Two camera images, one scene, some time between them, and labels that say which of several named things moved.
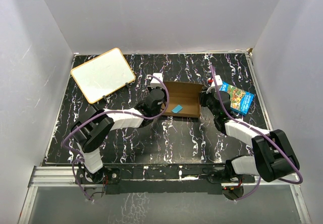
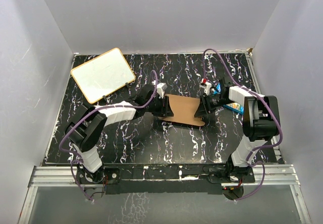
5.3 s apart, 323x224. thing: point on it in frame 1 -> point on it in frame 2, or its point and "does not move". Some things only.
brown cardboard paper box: [186, 94] -> [184, 109]
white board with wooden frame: [103, 75] does not move
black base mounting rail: [162, 179] does not move
